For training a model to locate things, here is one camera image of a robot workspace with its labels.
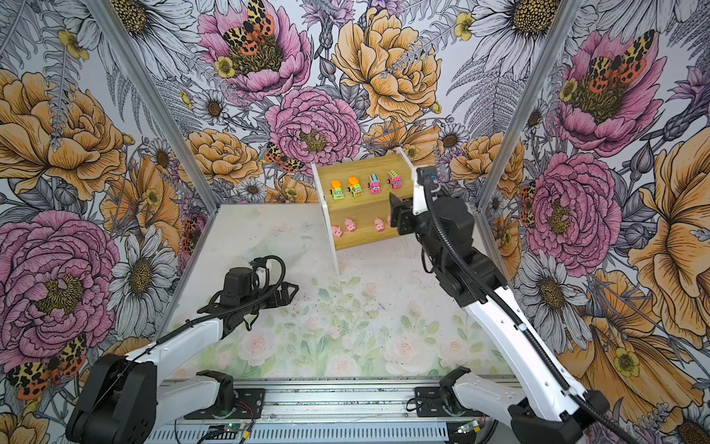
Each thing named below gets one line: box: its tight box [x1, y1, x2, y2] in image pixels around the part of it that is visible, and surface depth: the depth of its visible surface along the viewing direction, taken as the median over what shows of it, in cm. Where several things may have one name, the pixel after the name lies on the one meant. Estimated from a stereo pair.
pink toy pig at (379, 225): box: [374, 216, 386, 234], surface depth 93 cm
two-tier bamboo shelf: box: [310, 148, 416, 277], surface depth 82 cm
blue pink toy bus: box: [367, 173, 382, 195], surface depth 80 cm
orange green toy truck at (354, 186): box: [346, 175, 363, 198], surface depth 79 cm
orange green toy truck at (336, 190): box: [330, 179, 345, 201], surface depth 78 cm
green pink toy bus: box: [387, 169, 403, 190], surface depth 81 cm
